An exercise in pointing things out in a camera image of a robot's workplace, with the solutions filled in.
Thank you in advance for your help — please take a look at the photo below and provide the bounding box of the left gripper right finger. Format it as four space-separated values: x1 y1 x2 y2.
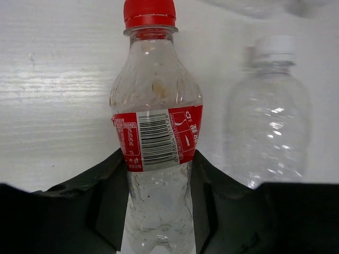
190 152 338 254

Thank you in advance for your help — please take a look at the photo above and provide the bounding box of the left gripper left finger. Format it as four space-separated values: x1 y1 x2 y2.
1 150 129 253

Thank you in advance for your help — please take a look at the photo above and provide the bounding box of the clear bottle white cap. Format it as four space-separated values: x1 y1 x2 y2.
224 35 312 189

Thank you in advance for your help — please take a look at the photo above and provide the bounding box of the red cola label bottle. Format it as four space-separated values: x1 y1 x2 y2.
109 1 203 253

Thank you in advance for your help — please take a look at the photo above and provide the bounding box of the crushed clear bottle blue-white cap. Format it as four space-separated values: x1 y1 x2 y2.
203 0 323 20

